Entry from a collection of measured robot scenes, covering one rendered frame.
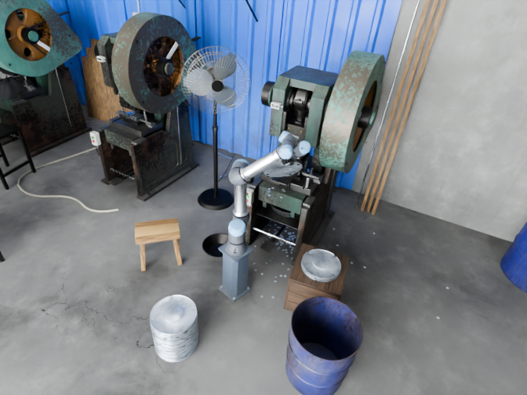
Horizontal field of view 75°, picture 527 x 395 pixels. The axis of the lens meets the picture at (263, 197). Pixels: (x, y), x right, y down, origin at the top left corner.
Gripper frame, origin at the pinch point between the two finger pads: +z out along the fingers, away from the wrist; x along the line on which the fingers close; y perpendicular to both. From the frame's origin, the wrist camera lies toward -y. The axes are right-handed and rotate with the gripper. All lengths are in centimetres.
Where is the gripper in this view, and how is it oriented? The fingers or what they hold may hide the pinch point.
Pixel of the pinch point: (285, 161)
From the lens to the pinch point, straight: 243.3
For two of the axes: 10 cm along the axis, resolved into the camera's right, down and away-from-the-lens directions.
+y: -9.0, 1.9, -3.8
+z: -3.5, 1.8, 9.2
